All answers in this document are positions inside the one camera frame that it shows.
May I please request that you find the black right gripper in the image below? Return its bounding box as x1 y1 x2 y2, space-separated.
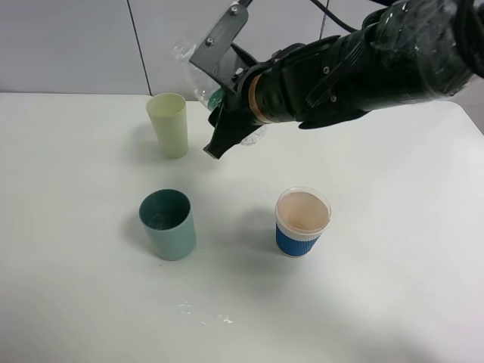
203 43 265 160

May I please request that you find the clear water bottle green label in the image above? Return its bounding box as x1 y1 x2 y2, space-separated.
172 39 268 147

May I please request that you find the teal green cup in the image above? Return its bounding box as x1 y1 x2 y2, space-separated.
138 189 197 261

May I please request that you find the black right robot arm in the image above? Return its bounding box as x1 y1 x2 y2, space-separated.
190 1 483 159

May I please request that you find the pale yellow tall cup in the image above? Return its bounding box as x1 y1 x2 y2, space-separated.
146 93 188 159

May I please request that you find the blue sleeved coffee cup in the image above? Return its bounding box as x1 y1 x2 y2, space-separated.
275 187 332 258

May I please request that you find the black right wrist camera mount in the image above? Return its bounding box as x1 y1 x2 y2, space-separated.
190 1 251 93

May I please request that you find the black right camera cable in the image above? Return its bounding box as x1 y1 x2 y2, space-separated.
237 0 394 33

